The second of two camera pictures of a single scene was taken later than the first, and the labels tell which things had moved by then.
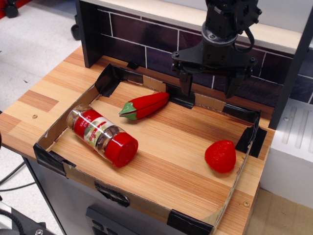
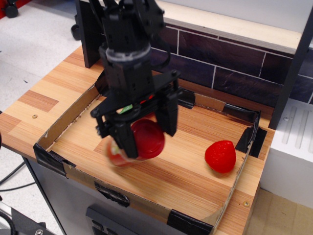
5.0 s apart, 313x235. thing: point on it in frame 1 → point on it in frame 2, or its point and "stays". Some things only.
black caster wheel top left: (11, 10) stays
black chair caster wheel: (75, 29) stays
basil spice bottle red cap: (119, 148) → (150, 138)
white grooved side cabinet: (287, 169) stays
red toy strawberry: (220, 156) stays
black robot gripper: (208, 58) → (128, 84)
